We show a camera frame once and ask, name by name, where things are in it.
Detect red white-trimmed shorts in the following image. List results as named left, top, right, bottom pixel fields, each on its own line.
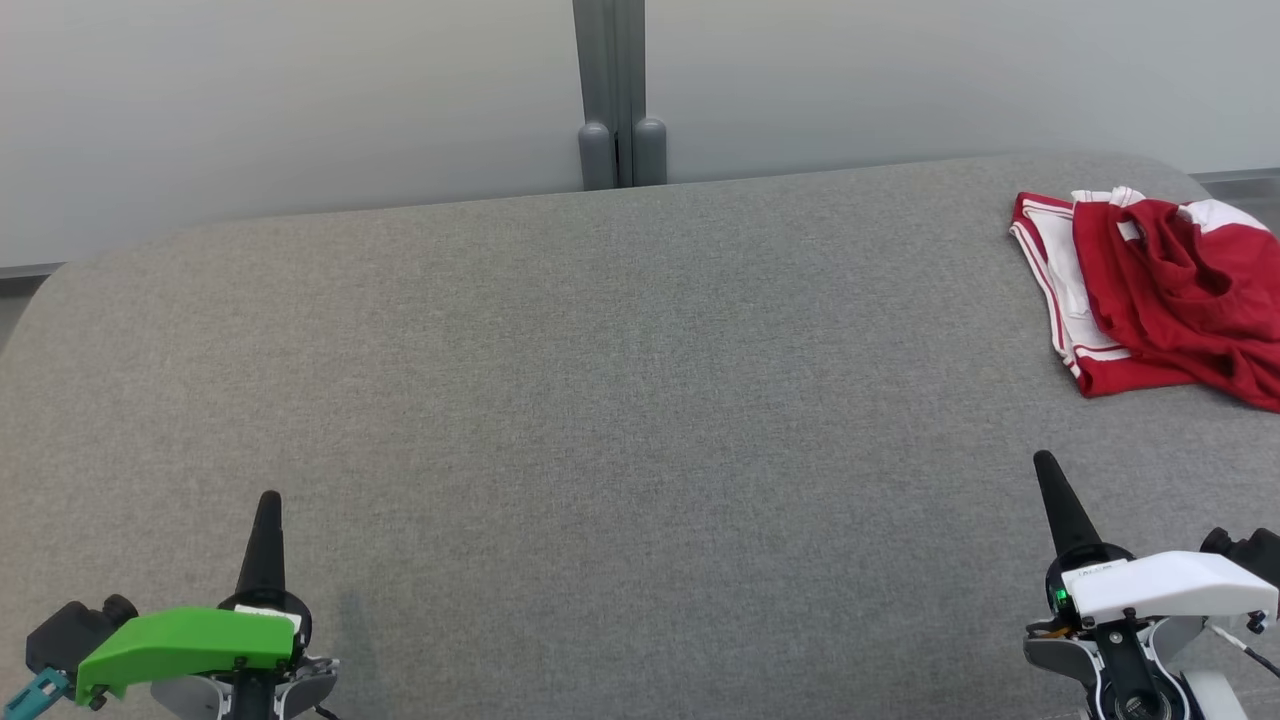
left=1072, top=195, right=1280, bottom=413

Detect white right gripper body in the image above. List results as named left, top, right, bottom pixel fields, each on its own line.
left=1045, top=541, right=1280, bottom=628

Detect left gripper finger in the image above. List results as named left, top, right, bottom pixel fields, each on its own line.
left=235, top=489, right=289, bottom=601

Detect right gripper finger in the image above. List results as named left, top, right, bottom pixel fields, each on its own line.
left=1033, top=449, right=1106, bottom=563

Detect left teal-plug black cable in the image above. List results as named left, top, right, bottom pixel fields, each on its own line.
left=0, top=667, right=73, bottom=720

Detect grey double partition post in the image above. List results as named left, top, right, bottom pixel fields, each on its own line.
left=572, top=0, right=669, bottom=191

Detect red white numbered jersey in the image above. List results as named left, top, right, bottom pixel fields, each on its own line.
left=1008, top=186, right=1201, bottom=399

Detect teal-plug black cable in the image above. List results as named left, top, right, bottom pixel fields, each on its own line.
left=1205, top=610, right=1280, bottom=681
left=0, top=667, right=73, bottom=720

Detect right teal-plug black cable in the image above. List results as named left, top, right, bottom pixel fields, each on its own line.
left=1205, top=610, right=1280, bottom=681

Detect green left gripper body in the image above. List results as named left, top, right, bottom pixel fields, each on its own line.
left=74, top=590, right=314, bottom=707

